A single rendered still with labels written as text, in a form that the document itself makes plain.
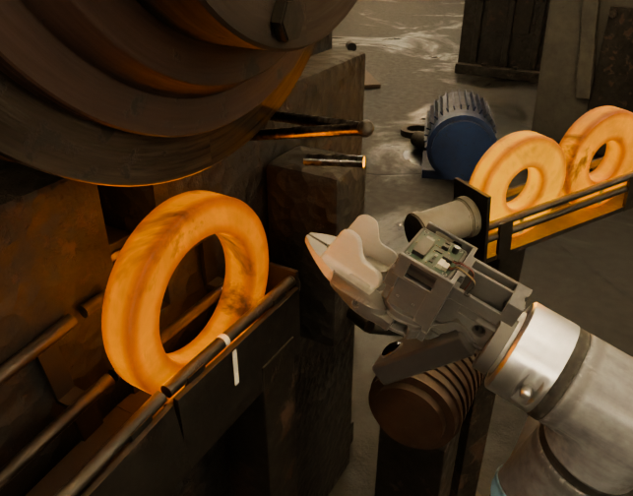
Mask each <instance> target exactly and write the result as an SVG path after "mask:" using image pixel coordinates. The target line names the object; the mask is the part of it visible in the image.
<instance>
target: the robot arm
mask: <svg viewBox="0 0 633 496"><path fill-rule="evenodd" d="M437 231H438V232H440V233H442V234H444V235H446V236H447V237H449V238H451V239H453V240H454V241H456V242H458V243H460V244H462V246H461V247H460V246H458V245H454V244H453V243H451V242H449V241H447V240H446V239H444V238H442V237H440V236H438V235H437V234H436V233H437ZM305 243H306V245H307V247H308V250H309V251H310V253H311V255H312V257H313V259H314V260H315V262H316V264H317V266H318V267H319V269H320V270H321V272H322V273H323V275H324V276H325V277H326V278H327V279H328V280H329V282H330V285H331V287H332V288H333V289H334V291H335V292H336V293H337V294H338V295H339V296H340V297H341V298H342V300H343V301H344V302H345V303H346V304H347V305H348V306H349V307H350V308H351V309H352V310H353V311H354V312H356V313H357V314H358V315H360V316H362V317H363V318H365V319H367V320H369V321H371V322H373V323H375V324H377V325H379V326H380V327H382V328H383V329H384V330H385V331H388V329H389V330H391V331H392V332H395V333H397V334H399V335H402V336H404V338H402V339H399V340H397V341H393V342H390V343H388V344H387V346H386V347H385V348H384V349H383V351H382V352H381V354H380V356H379V357H378V359H377V360H376V361H375V363H374V364H373V366H372V370H373V372H374V373H375V375H376V376H377V377H378V379H379V380H380V382H381V383H382V384H384V385H388V384H391V383H394V382H397V381H400V380H403V379H406V378H408V377H411V376H414V375H417V374H420V373H423V372H426V371H429V370H432V369H435V368H438V367H441V366H444V365H447V364H450V363H453V362H456V361H459V360H462V359H465V358H468V357H471V356H474V354H475V351H476V349H478V350H479V352H478V354H477V355H476V357H475V360H474V362H473V365H472V368H474V369H475V370H477V371H479V372H480V373H482V374H483V375H484V374H486V372H487V371H488V372H487V375H486V377H485V379H484V386H485V387H486V388H487V389H488V390H490V391H491V392H493V393H494V394H496V395H498V396H499V397H501V398H502V399H504V400H506V401H507V402H509V403H511V404H513V405H514V406H516V407H517V408H519V409H521V410H522V411H524V412H525V413H526V414H527V415H528V418H527V420H526V422H525V425H524V427H523V429H522V432H521V434H520V436H519V439H518V441H517V444H516V446H515V448H514V451H513V453H512V454H511V456H510V457H509V459H508V461H507V462H506V463H505V464H504V465H501V466H500V467H499V468H498V469H497V471H496V472H495V475H494V477H493V479H492V481H491V486H490V495H491V496H626V495H627V494H628V493H629V492H630V491H631V490H633V357H632V356H630V355H628V354H626V353H625V352H623V351H621V350H619V349H617V348H616V347H614V346H612V345H610V344H609V343H607V342H605V341H603V340H601V339H599V338H597V337H596V336H594V335H592V334H590V333H589V332H587V331H585V330H583V329H581V328H580V327H579V326H578V325H576V324H574V323H573V322H571V321H569V320H567V319H566V318H564V317H562V316H560V315H559V314H557V313H555V312H553V311H552V310H550V309H548V308H546V307H544V306H543V305H541V304H539V303H537V302H536V303H532V304H531V305H530V306H529V307H528V308H527V310H526V311H525V312H524V310H525V307H526V306H525V305H526V301H527V300H528V298H529V297H530V295H531V294H532V290H531V289H529V288H528V287H526V286H524V285H522V284H521V283H519V282H517V281H515V280H513V279H511V278H509V277H507V276H506V275H504V274H502V273H500V272H499V271H497V270H495V269H493V268H491V267H490V266H488V265H487V264H485V263H484V262H482V261H480V260H478V259H477V258H475V257H474V255H475V252H476V250H477V249H478V248H476V247H474V246H473V245H472V244H470V243H468V242H466V241H465V240H463V239H461V238H459V237H457V236H456V235H454V234H452V233H450V232H448V231H447V230H445V229H443V228H441V227H440V226H438V225H436V224H434V223H432V222H431V221H430V222H429V223H428V224H427V226H426V228H422V229H421V230H420V231H419V232H418V233H417V235H416V236H415V237H414V238H413V239H412V240H411V241H410V242H409V244H408V245H407V246H406V247H405V248H404V249H403V250H402V251H401V253H400V254H399V256H398V255H397V253H396V252H395V251H394V250H392V249H391V248H389V247H387V246H386V245H384V244H383V243H382V242H381V241H380V238H379V228H378V222H377V220H376V219H375V218H373V217H371V216H369V215H361V216H359V217H357V218H356V220H355V221H354V222H353V223H352V224H351V226H350V227H349V228H348V229H344V230H343V231H341V233H340V234H339V235H338V236H337V237H336V236H333V235H328V234H323V233H315V232H310V233H309V234H307V235H306V237H305ZM382 282H384V283H386V286H385V288H384V290H382V291H378V290H377V289H376V288H378V287H379V286H380V285H381V284H382Z"/></svg>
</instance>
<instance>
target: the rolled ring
mask: <svg viewBox="0 0 633 496"><path fill-rule="evenodd" d="M213 234H215V235H216V236H217V237H218V238H219V240H220V242H221V244H222V249H223V251H224V258H225V276H224V283H223V288H222V294H221V297H220V300H219V303H218V305H217V307H216V310H215V312H214V314H213V315H212V317H211V319H210V321H209V322H208V324H207V325H206V326H205V328H204V329H203V330H202V332H201V333H200V334H199V335H198V336H197V337H196V338H194V339H193V340H192V341H191V342H189V343H188V344H187V345H185V346H184V347H182V348H180V349H178V350H176V351H174V352H171V353H165V351H164V349H163V347H162V344H161V340H160V335H159V313H160V307H161V303H162V299H163V296H164V293H165V290H166V287H167V285H168V282H169V280H170V278H171V276H172V274H173V272H174V270H175V269H176V267H177V266H178V264H179V263H180V261H181V260H182V258H183V257H184V256H185V255H186V253H187V252H188V251H189V250H190V249H191V248H192V247H193V246H194V245H196V244H197V243H198V242H199V241H201V240H202V239H204V238H206V237H208V236H210V235H213ZM268 271H269V250H268V242H267V237H266V233H265V230H264V227H263V225H262V222H261V221H260V220H259V218H258V216H257V215H256V214H255V212H254V211H253V210H252V209H251V208H250V207H249V206H248V205H247V204H245V203H244V202H242V201H240V200H238V199H236V198H232V197H229V196H226V195H222V194H219V193H215V192H211V191H206V190H194V191H189V192H185V193H181V194H178V195H176V196H174V197H171V198H169V199H168V200H166V201H164V202H163V203H161V204H160V205H158V206H157V207H156V208H154V209H153V210H152V211H151V212H150V213H149V214H148V215H147V216H146V217H145V218H144V219H143V220H142V221H141V222H140V223H139V224H138V225H137V227H136V228H135V229H134V231H133V232H132V233H131V235H130V236H129V238H128V239H127V241H126V242H125V244H124V246H123V247H122V249H121V251H120V253H119V255H118V257H117V259H116V261H115V263H114V266H113V268H112V271H111V273H110V276H109V279H108V282H107V286H106V290H105V294H104V298H103V304H102V313H101V331H102V339H103V344H104V348H105V352H106V354H107V357H108V359H109V361H110V363H111V365H112V367H113V368H114V370H115V371H116V373H117V374H118V375H119V376H120V377H121V378H122V379H123V380H124V381H126V382H127V383H129V384H130V385H132V386H134V387H136V388H138V389H140V390H142V391H144V392H146V393H148V394H150V395H153V394H154V393H155V392H156V391H160V392H161V389H160V387H161V386H162V385H163V384H164V383H165V382H167V381H168V380H169V379H170V378H171V377H172V376H173V375H175V374H176V373H177V372H178V371H179V370H180V369H181V368H183V367H184V366H185V365H186V364H187V363H188V362H189V361H191V360H192V359H193V358H194V357H195V356H196V355H197V354H199V353H200V352H201V351H202V350H203V349H204V348H206V347H207V346H208V345H209V344H210V343H211V342H212V341H214V340H215V339H216V337H218V336H219V335H220V334H222V333H223V332H224V331H225V330H226V329H227V328H229V327H230V326H231V325H232V324H233V323H234V322H235V321H237V320H238V319H239V318H240V317H241V316H242V315H243V314H245V313H246V312H247V311H248V310H249V309H250V308H251V307H253V306H254V305H255V304H256V303H257V302H258V301H259V300H261V299H262V298H263V297H264V295H265V291H266V286H267V280H268Z"/></svg>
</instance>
